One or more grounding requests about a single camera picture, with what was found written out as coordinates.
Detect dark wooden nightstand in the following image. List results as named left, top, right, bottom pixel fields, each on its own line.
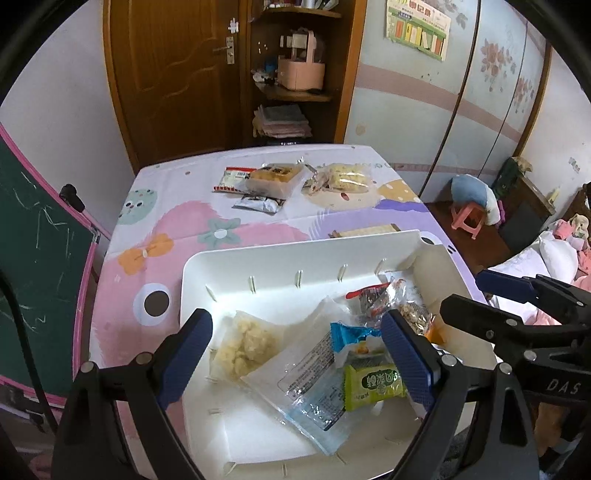
left=492, top=157, right=557, bottom=250

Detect wooden corner shelf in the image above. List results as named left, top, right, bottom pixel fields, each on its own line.
left=240, top=0, right=368, bottom=148

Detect beige cracker packet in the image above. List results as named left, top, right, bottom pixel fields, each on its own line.
left=329, top=223, right=402, bottom=239

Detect brown wooden door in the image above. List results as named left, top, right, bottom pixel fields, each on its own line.
left=102, top=0, right=252, bottom=174

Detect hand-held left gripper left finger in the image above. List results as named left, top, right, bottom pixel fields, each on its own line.
left=52, top=308, right=214, bottom=480

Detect small blue snack packet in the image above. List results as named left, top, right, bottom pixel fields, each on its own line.
left=330, top=320, right=386, bottom=365

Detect white plastic tray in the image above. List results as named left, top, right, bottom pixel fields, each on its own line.
left=178, top=229, right=499, bottom=478

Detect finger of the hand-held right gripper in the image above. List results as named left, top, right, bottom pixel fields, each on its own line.
left=475, top=269, right=591, bottom=324
left=438, top=294, right=591, bottom=352

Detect pink plush toys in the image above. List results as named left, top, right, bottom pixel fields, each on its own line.
left=551, top=212, right=591, bottom=250

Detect clear snack packet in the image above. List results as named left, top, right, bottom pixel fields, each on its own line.
left=240, top=298, right=384, bottom=457

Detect black easel knob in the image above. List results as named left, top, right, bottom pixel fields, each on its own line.
left=59, top=184, right=86, bottom=213

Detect clear bag of yellow puffs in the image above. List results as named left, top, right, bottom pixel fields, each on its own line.
left=210, top=310, right=287, bottom=384

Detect pale lilac bed sheet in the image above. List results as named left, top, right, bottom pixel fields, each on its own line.
left=485, top=247, right=546, bottom=278

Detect white pillow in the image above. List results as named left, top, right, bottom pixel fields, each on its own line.
left=538, top=231, right=580, bottom=282

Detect cartoon printed tablecloth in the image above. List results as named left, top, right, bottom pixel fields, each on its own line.
left=88, top=144, right=490, bottom=462

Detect orange tube snack packet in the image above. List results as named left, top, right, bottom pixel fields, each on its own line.
left=422, top=318, right=451, bottom=344

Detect blue cushion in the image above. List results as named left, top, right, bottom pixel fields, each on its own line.
left=450, top=174, right=502, bottom=222

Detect grey and white snack packet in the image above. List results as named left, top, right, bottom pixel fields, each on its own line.
left=232, top=194, right=288, bottom=215

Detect green snack packet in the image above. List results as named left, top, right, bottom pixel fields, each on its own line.
left=342, top=360, right=409, bottom=413

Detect black cable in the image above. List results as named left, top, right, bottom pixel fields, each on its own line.
left=0, top=270, right=58, bottom=435

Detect clear bag of yellow snacks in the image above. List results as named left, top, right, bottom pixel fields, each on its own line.
left=302, top=162, right=376, bottom=195

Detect pink basket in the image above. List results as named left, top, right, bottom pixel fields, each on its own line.
left=277, top=28, right=326, bottom=90

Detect orange pastry packet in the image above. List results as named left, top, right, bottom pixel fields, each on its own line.
left=244, top=161, right=309, bottom=199

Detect pink plastic stool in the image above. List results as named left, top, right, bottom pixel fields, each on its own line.
left=450, top=203, right=485, bottom=241

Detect red and white snack packet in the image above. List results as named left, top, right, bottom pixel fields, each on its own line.
left=212, top=167, right=254, bottom=193

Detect floral sliding wardrobe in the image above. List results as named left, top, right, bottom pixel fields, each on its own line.
left=344, top=0, right=552, bottom=204

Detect wall poster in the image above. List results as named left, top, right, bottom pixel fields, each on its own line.
left=385, top=0, right=451, bottom=62

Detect clear packet of nuts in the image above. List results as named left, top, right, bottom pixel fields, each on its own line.
left=385, top=272, right=435, bottom=335

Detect metal door handle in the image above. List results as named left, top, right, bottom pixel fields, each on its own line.
left=213, top=37, right=236, bottom=65

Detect green chalkboard with pink frame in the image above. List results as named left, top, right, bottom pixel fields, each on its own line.
left=0, top=122, right=100, bottom=407

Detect stack of folded towels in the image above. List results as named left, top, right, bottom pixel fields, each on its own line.
left=253, top=104, right=311, bottom=139

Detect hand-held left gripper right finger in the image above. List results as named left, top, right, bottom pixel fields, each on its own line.
left=379, top=308, right=541, bottom=480

